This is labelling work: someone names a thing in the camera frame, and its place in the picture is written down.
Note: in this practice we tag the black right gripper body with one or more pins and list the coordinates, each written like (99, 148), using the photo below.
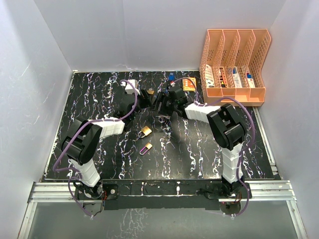
(168, 106)

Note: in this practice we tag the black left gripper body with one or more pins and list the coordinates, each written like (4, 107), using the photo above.
(131, 93)

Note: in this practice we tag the large brass padlock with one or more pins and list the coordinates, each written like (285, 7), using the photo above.
(150, 92)

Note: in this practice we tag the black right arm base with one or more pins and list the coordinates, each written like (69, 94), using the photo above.
(218, 190)

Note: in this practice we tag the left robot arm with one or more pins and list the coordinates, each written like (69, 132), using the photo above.
(83, 136)

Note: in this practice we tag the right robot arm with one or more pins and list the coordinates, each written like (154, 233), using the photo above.
(228, 130)

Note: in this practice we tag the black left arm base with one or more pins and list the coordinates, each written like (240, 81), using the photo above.
(100, 191)

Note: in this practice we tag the yellow spiral notebook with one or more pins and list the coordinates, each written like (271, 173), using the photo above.
(189, 84)

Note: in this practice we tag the medium brass padlock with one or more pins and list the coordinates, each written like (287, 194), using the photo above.
(145, 131)

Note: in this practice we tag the small brass padlock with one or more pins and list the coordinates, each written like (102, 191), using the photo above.
(146, 148)

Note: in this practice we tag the red black item in organizer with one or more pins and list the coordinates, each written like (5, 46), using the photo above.
(221, 77)

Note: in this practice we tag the orange file organizer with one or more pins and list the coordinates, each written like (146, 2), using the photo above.
(231, 65)

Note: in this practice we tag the white blue box in organizer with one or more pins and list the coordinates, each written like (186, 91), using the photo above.
(236, 78)

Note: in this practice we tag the blue red box in organizer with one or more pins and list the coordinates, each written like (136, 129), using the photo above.
(250, 81)

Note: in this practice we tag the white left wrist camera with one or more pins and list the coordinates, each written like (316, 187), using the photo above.
(131, 86)

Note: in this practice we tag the aluminium frame rail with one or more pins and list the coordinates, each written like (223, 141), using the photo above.
(165, 209)

